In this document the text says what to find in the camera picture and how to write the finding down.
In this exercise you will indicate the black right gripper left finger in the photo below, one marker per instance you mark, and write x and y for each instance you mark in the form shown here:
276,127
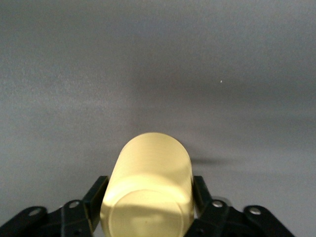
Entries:
61,219

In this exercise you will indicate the dark grey table mat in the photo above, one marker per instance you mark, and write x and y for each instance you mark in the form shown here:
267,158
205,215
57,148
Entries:
74,74

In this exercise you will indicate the yellow plastic cup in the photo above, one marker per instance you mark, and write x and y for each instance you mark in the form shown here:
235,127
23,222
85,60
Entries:
148,185

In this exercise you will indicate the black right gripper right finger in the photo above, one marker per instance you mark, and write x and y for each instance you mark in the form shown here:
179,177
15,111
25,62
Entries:
222,219

